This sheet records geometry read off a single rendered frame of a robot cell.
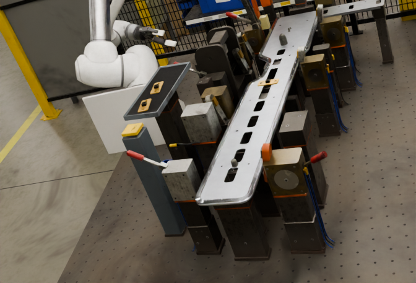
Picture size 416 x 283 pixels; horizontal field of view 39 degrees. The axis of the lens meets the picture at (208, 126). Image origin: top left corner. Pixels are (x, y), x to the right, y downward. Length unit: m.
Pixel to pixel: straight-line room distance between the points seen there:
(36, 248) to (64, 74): 1.88
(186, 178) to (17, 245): 2.28
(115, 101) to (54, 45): 2.47
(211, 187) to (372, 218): 0.55
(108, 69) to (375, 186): 1.36
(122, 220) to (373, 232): 1.00
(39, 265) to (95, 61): 1.42
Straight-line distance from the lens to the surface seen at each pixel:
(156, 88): 2.20
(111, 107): 2.76
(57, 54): 5.18
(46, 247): 3.83
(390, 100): 2.61
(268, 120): 2.07
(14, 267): 3.84
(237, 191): 1.78
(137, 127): 1.99
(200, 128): 2.06
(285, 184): 1.77
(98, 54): 2.83
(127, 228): 2.36
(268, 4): 3.01
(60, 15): 5.01
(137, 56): 2.87
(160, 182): 2.07
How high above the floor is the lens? 2.03
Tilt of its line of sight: 28 degrees down
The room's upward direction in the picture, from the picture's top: 21 degrees counter-clockwise
